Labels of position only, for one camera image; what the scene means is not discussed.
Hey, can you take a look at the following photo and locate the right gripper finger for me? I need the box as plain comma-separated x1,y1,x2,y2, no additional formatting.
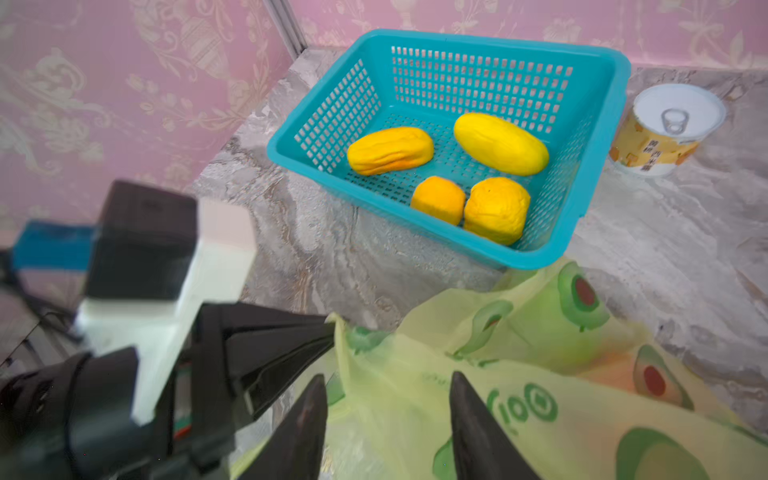
449,371,539,480

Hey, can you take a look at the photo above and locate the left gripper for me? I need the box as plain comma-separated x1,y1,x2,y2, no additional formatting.
1,303,335,480

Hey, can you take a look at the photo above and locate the yellow-green plastic bag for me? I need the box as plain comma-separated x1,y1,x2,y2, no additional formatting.
289,259,767,479

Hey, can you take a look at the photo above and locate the yellow lemon fruit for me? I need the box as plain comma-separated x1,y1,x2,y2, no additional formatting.
464,177,531,246

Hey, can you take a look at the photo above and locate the orange fruit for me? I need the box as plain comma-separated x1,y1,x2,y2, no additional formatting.
410,176,466,226

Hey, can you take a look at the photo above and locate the ridged yellow-orange fruit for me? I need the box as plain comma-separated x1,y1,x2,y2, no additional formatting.
347,127,435,176

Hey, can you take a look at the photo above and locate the smooth yellow mango fruit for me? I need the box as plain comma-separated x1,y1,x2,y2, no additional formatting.
454,113,550,176

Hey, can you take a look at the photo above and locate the teal plastic basket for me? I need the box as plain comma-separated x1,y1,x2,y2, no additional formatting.
266,28,632,271

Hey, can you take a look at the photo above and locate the yellow drink can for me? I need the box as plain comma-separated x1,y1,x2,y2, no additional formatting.
609,84,727,177

